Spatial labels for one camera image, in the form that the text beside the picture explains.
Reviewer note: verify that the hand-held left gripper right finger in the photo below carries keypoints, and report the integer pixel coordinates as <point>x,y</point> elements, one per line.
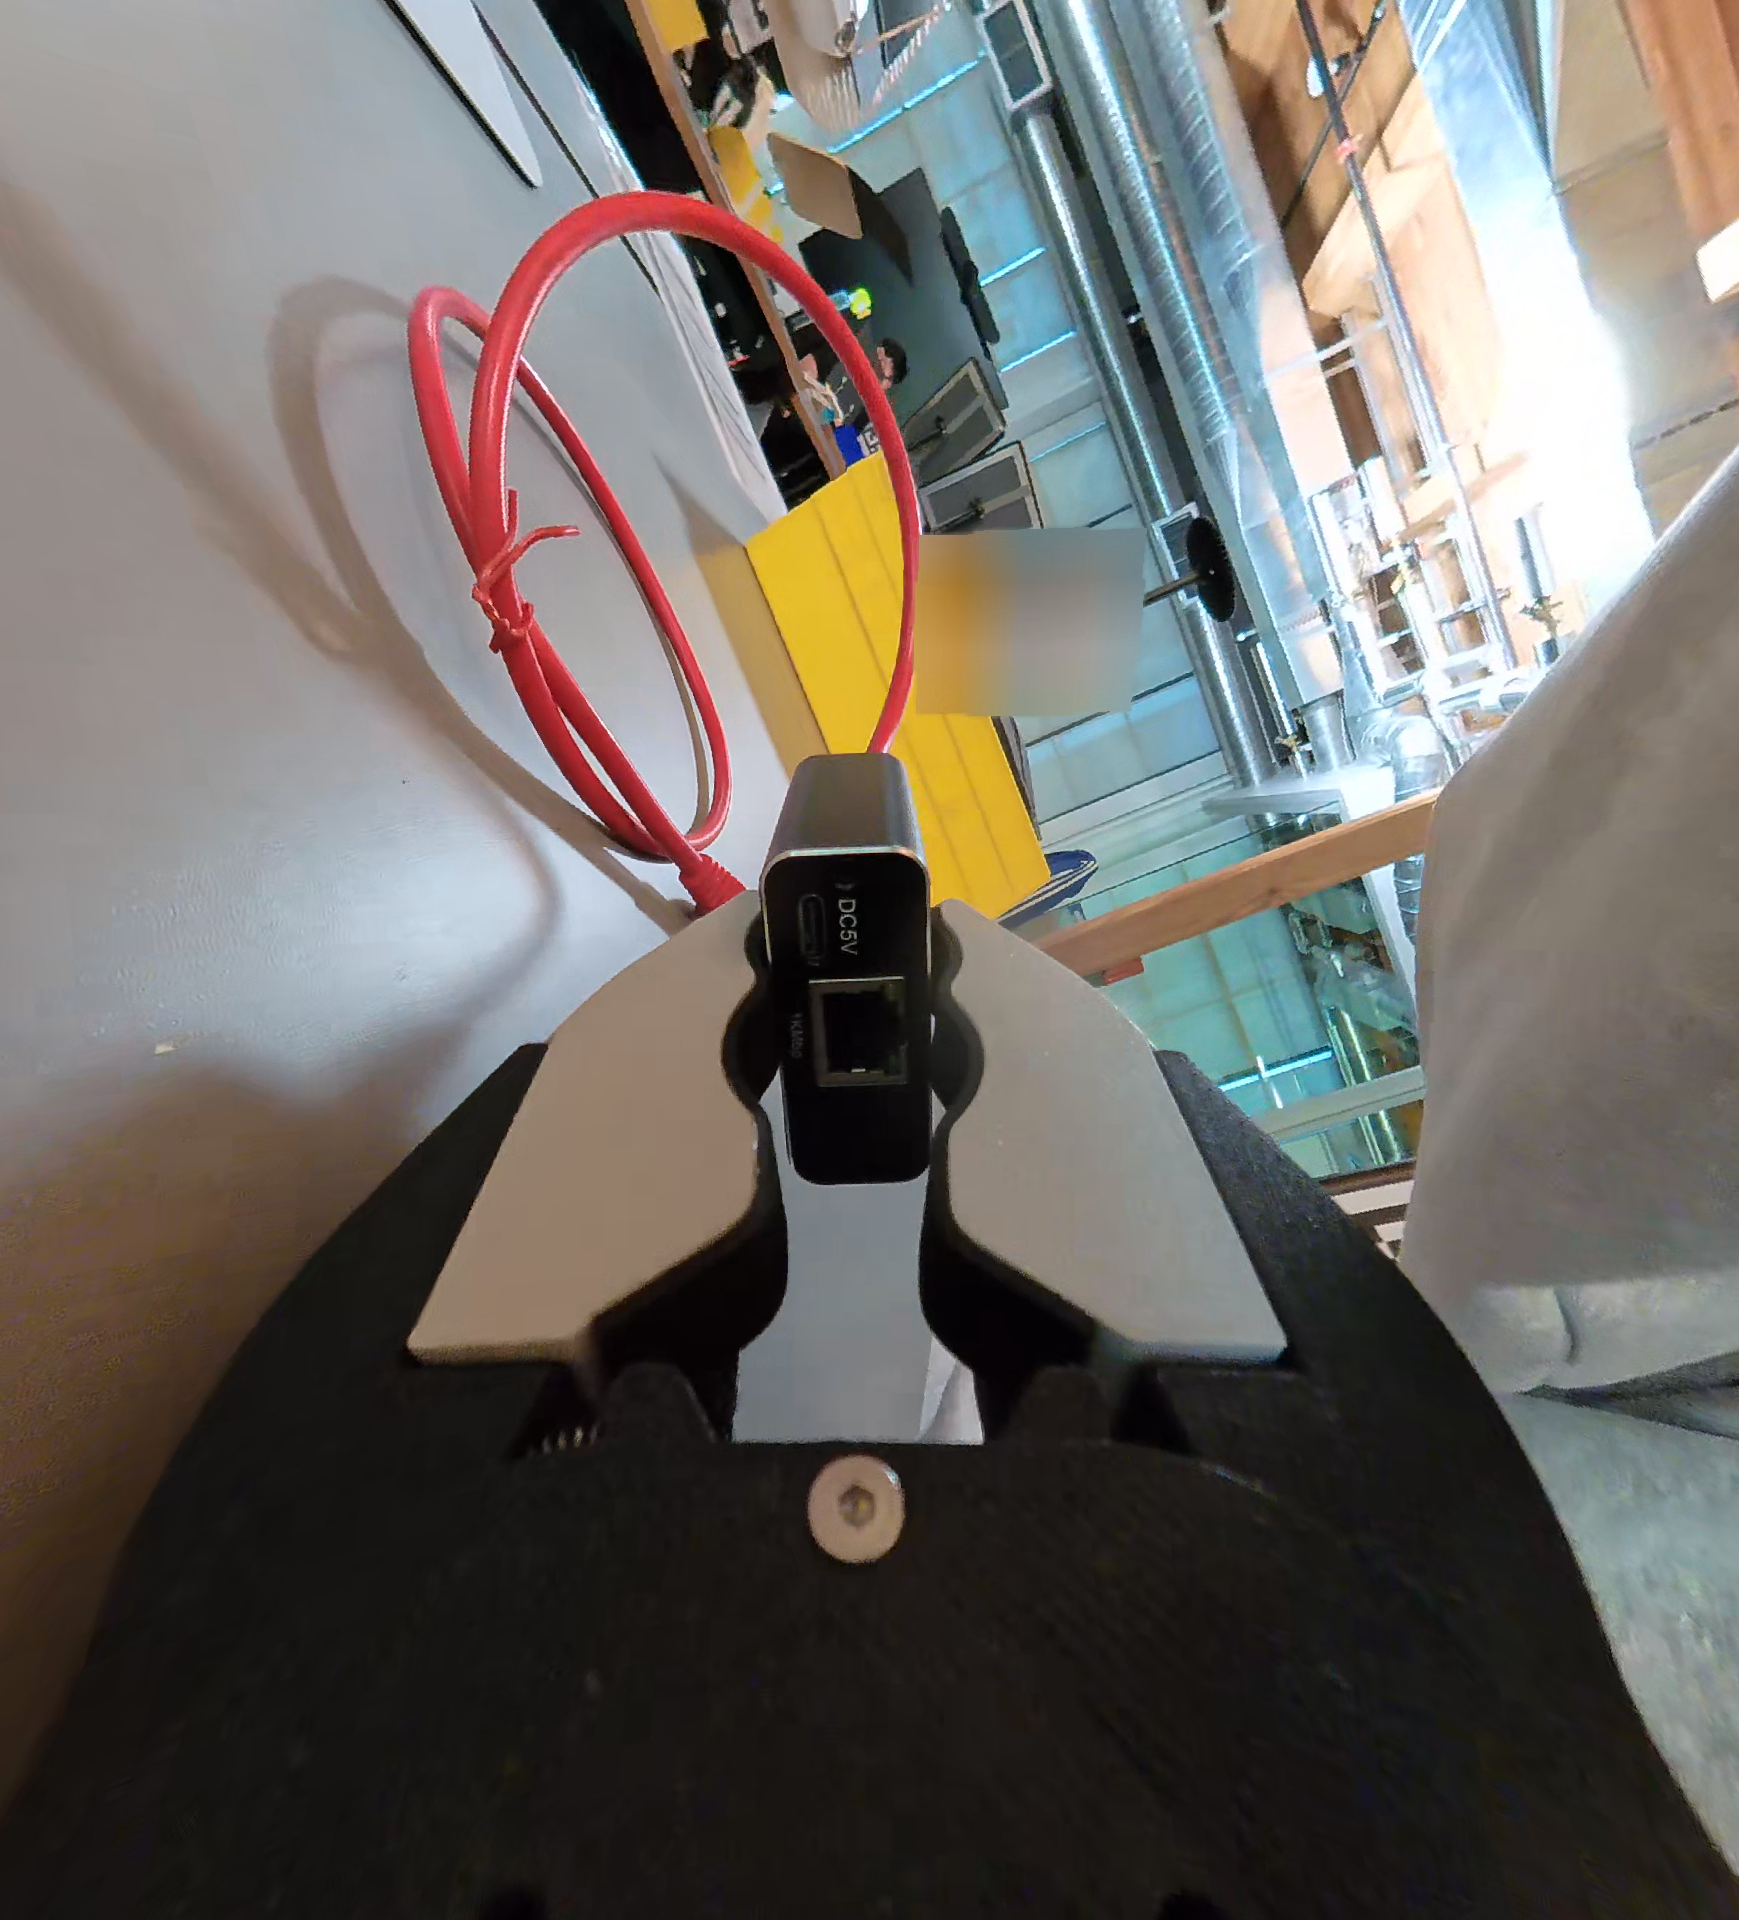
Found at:
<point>1095,1184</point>

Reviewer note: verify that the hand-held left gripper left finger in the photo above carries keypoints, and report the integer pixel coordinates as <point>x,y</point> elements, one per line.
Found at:
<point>613,1171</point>

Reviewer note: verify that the black ethernet splitter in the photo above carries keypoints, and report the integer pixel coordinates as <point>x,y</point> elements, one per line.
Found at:
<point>847,1110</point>

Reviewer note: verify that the yellow plastic bin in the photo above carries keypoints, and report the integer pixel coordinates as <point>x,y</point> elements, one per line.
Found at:
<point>824,599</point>

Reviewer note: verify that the person's right forearm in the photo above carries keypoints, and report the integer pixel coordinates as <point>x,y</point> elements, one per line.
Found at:
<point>1633,900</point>

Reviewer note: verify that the grey desk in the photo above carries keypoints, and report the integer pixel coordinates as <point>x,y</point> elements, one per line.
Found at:
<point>135,750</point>

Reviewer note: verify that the red twist tie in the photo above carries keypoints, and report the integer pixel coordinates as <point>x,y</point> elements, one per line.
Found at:
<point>509,616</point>

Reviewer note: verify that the white tablet stand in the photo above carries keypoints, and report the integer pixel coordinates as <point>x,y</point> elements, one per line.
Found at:
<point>472,61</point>

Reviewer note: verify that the wooden support post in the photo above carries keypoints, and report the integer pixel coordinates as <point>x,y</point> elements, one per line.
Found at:
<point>1259,879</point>

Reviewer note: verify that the silver ventilation duct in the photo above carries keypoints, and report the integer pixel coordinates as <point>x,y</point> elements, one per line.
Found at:
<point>1138,302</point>

